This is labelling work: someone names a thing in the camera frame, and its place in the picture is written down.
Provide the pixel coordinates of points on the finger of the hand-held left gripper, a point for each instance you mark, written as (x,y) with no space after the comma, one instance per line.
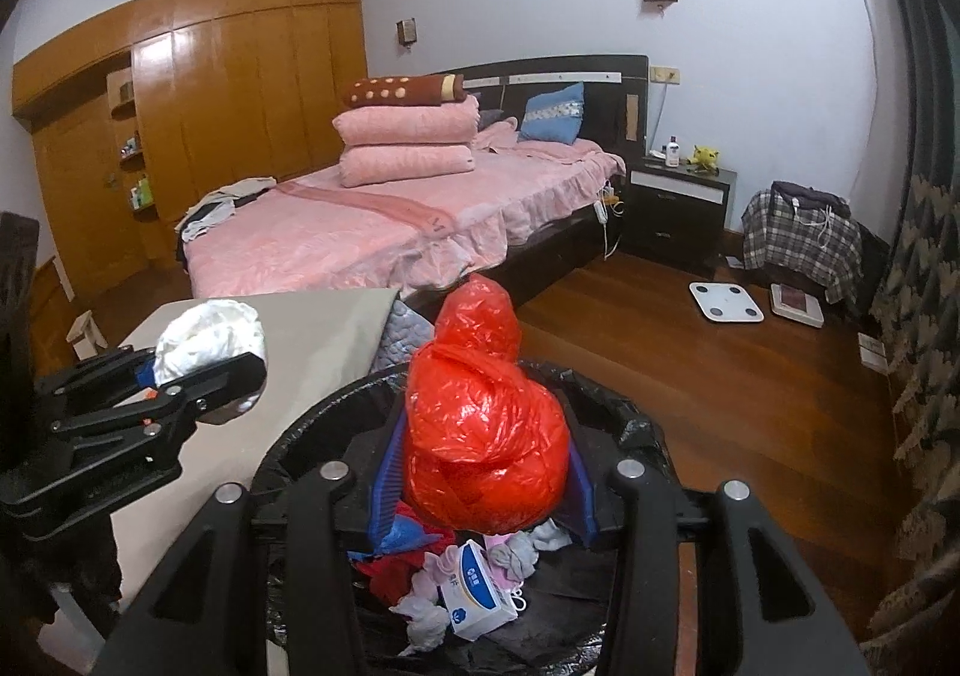
(135,428)
(225,379)

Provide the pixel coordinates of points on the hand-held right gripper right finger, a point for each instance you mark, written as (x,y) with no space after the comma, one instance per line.
(581,496)

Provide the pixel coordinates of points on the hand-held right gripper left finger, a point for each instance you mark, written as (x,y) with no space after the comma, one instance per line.
(386,488)

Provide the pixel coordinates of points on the black trash bin with liner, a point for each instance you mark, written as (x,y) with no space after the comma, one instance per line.
(315,436)

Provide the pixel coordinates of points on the red orange plastic bag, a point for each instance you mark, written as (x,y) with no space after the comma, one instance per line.
(480,421)

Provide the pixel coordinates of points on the white and blue carton box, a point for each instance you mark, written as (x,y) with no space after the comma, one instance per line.
(476,590)

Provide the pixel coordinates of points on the blue cloth piece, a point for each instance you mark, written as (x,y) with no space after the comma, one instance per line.
(405,537)

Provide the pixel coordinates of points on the grey sock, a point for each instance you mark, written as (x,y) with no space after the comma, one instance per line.
(525,548)

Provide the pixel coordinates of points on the pink cloth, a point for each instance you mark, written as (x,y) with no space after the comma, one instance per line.
(439,567)

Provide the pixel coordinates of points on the small white stool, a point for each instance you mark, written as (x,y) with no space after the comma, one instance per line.
(86,338)

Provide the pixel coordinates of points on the crumpled white tissue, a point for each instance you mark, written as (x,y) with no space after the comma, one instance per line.
(424,620)

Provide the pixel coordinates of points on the grey quilted mattress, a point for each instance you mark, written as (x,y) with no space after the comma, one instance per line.
(401,338)

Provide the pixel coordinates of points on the pile of clothes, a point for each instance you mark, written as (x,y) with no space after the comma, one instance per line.
(225,203)

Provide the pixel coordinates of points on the bed with pink bedspread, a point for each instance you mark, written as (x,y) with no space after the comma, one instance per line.
(337,241)

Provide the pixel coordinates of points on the white bathroom scale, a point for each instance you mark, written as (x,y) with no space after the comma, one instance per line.
(726,302)

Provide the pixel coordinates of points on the folded pink blanket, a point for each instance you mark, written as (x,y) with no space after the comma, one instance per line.
(405,166)
(405,121)

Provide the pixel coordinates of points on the white power strip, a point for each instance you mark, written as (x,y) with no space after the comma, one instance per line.
(604,211)

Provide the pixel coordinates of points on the dark nightstand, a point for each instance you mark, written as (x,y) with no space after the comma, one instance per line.
(675,218)

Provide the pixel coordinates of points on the wooden wardrobe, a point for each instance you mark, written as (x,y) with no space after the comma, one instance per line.
(247,83)

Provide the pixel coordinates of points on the white floor socket box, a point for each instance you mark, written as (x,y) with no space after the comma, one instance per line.
(874,353)

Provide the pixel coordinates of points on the plaid bag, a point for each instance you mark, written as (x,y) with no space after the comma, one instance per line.
(795,241)

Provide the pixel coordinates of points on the brown dotted bolster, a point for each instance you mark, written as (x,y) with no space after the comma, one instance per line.
(397,91)

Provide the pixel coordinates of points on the white bottle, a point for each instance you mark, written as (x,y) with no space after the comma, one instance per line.
(673,152)

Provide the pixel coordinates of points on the yellow plush toy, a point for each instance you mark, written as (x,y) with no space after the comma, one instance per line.
(705,157)

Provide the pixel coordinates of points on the patterned sofa cover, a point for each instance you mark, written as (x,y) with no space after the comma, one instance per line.
(930,346)

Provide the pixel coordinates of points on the blue cushion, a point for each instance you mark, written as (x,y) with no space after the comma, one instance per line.
(551,113)

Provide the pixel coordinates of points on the dark wooden headboard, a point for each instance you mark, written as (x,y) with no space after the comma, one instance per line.
(600,83)

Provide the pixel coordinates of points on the dark curtain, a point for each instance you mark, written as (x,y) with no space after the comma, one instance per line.
(915,8)

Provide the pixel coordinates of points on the small wall lamp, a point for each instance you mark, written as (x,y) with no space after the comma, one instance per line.
(406,30)

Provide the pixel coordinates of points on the wall socket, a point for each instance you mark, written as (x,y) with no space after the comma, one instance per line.
(664,75)

